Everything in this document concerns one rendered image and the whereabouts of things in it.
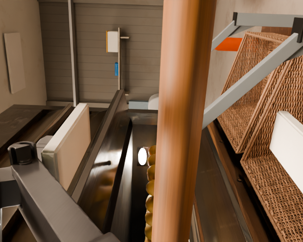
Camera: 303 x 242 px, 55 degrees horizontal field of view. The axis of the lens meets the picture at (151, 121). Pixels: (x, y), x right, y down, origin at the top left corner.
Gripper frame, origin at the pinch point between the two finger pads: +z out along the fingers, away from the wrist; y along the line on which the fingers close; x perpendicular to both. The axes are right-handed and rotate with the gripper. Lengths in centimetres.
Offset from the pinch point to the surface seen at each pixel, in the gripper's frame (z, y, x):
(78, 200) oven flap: 42, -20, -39
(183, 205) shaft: -1.0, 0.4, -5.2
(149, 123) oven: 148, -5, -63
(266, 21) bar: 85, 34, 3
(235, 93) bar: 37.8, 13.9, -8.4
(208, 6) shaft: -0.8, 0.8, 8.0
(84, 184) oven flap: 49, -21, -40
